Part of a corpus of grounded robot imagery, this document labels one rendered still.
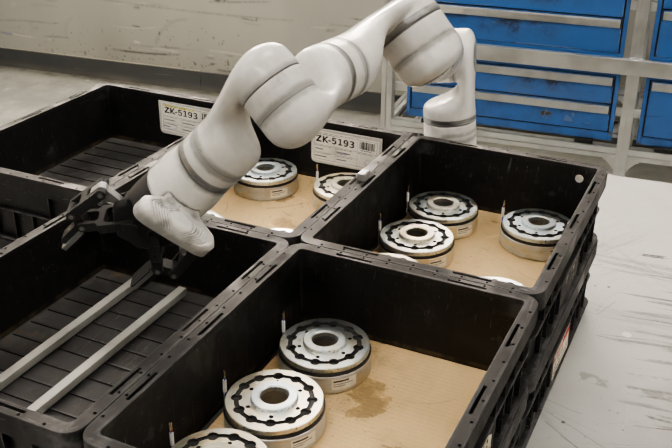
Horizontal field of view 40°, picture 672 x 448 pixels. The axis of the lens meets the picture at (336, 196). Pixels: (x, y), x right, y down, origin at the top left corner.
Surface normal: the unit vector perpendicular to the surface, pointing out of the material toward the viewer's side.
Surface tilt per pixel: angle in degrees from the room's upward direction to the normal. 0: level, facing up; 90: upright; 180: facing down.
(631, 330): 0
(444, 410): 0
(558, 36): 90
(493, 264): 0
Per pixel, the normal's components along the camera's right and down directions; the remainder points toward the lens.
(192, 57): -0.34, 0.39
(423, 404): 0.00, -0.91
